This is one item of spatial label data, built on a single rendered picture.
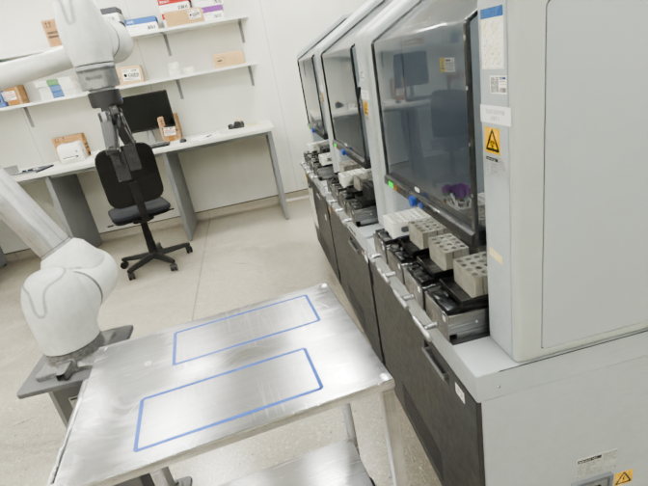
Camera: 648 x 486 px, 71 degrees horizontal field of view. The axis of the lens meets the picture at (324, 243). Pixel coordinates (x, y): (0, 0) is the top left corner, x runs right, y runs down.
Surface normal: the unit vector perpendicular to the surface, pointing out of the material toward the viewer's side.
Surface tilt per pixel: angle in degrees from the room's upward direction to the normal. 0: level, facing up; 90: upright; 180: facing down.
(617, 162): 90
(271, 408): 0
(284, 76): 90
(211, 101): 90
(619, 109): 90
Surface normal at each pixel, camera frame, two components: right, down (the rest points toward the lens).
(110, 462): -0.17, -0.91
